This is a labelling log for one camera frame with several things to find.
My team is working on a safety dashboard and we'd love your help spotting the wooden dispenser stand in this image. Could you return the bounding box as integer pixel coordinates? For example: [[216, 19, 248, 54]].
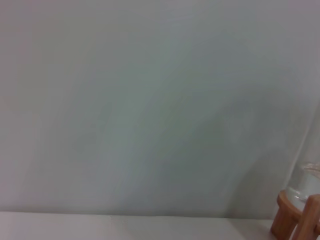
[[271, 189, 320, 240]]

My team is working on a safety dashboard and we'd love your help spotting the clear glass water dispenser jar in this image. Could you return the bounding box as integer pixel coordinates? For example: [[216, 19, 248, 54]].
[[284, 99, 320, 204]]

